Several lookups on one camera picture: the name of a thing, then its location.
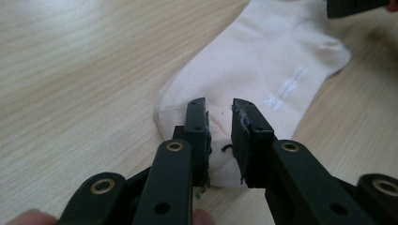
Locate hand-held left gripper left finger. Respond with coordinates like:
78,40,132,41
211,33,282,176
172,97,212,189

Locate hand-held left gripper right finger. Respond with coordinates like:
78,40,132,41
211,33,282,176
230,97,277,189

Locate pale pink sock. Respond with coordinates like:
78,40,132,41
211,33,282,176
153,0,353,189

